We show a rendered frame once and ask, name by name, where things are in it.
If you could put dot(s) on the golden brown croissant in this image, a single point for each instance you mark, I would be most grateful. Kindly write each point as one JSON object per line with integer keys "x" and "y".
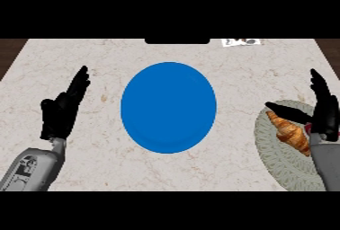
{"x": 291, "y": 134}

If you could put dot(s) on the blue oval plate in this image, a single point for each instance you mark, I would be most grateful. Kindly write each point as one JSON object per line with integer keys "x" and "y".
{"x": 168, "y": 107}

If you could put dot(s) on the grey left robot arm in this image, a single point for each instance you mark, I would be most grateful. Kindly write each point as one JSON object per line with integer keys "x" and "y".
{"x": 32, "y": 170}

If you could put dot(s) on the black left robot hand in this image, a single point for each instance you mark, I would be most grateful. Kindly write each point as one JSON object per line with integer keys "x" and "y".
{"x": 62, "y": 110}

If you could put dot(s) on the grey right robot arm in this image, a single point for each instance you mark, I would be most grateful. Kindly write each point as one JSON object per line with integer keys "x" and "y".
{"x": 327, "y": 164}

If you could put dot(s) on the pale woven round placemat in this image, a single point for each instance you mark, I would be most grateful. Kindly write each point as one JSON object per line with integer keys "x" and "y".
{"x": 282, "y": 161}

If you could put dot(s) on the white printed card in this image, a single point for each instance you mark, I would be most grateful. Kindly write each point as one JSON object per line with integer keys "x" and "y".
{"x": 241, "y": 42}

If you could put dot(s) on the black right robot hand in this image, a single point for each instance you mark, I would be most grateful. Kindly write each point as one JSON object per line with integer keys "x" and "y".
{"x": 325, "y": 110}

